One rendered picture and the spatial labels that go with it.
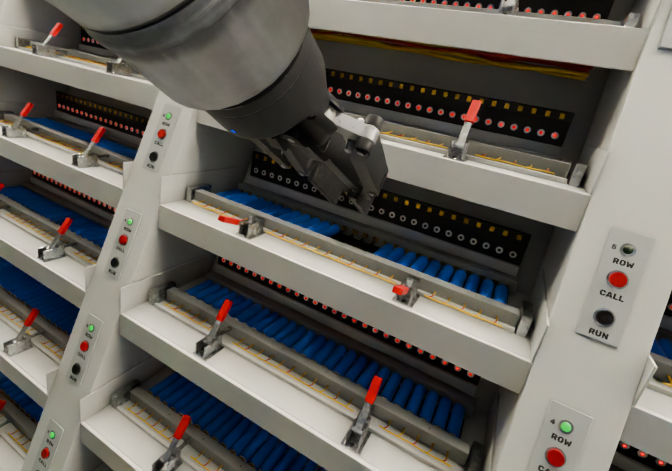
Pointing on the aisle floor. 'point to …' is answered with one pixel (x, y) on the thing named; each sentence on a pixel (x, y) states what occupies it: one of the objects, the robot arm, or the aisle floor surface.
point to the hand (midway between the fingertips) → (345, 186)
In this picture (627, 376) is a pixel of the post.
